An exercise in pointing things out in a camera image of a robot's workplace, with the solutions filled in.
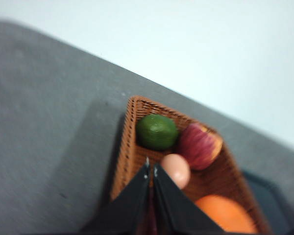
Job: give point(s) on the green lime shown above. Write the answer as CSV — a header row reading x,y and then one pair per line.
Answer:
x,y
157,132

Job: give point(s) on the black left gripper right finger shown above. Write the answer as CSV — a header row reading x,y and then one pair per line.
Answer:
x,y
178,214

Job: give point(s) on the brown wicker basket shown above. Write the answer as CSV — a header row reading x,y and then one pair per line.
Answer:
x,y
222,178

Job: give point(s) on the orange fruit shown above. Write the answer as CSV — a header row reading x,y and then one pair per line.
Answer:
x,y
226,213

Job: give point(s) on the beige egg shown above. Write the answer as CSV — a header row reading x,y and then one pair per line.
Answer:
x,y
178,168

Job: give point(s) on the dark teal tray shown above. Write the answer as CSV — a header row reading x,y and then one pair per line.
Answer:
x,y
277,210

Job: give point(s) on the red apple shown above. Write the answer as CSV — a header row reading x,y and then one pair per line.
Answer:
x,y
200,146

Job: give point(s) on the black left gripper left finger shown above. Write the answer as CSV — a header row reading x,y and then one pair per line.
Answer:
x,y
119,216

